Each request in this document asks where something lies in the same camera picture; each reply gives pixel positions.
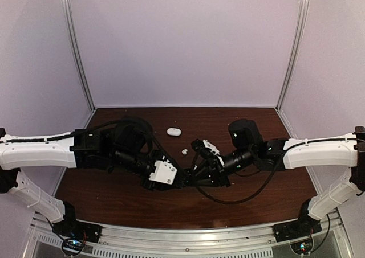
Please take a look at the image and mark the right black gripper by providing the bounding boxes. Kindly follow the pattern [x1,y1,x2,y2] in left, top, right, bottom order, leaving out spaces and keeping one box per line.
[188,146,256,187]

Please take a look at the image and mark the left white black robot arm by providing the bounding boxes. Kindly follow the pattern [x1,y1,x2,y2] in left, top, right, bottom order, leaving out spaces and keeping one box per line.
[1,117,188,237]

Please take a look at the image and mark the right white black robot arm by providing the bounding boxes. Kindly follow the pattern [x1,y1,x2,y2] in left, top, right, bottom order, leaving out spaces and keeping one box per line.
[188,119,364,236]

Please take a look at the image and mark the white earbud charging case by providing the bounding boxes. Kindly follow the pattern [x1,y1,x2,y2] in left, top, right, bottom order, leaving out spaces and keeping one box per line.
[167,128,182,137]

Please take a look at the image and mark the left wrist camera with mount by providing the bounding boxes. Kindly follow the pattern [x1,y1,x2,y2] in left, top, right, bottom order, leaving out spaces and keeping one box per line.
[149,153,177,185]

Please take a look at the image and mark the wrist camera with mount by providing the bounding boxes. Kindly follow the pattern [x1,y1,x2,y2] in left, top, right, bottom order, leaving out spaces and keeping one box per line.
[149,153,177,185]
[191,139,220,159]

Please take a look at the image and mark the right black camera cable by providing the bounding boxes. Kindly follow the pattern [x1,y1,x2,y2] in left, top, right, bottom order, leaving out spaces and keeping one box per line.
[190,152,282,205]

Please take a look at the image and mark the black camera cable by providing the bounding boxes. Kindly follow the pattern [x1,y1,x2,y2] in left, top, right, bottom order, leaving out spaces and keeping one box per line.
[190,152,282,205]
[5,116,186,179]

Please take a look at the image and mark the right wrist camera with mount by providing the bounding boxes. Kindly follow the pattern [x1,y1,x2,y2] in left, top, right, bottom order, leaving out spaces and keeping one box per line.
[191,139,220,159]

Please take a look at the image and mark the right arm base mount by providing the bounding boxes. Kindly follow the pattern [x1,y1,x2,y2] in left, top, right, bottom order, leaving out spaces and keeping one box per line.
[273,220,322,256]

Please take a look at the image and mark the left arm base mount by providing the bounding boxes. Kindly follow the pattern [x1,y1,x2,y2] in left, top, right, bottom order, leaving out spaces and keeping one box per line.
[50,220,102,257]

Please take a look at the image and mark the front aluminium rail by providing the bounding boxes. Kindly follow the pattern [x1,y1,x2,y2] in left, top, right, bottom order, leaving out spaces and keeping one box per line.
[28,206,351,258]

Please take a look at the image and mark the left black camera cable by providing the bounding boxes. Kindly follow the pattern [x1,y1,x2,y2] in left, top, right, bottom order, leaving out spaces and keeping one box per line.
[5,116,186,179]

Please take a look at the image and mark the right aluminium frame post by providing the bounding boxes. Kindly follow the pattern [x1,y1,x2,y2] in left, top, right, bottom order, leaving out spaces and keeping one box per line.
[275,0,310,112]

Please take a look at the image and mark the aluminium frame post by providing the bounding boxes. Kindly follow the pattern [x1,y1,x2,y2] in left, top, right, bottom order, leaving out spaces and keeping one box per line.
[275,0,310,112]
[61,0,96,112]

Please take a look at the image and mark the left aluminium frame post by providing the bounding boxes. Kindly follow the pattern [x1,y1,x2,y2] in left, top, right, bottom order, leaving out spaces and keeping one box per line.
[61,0,96,112]

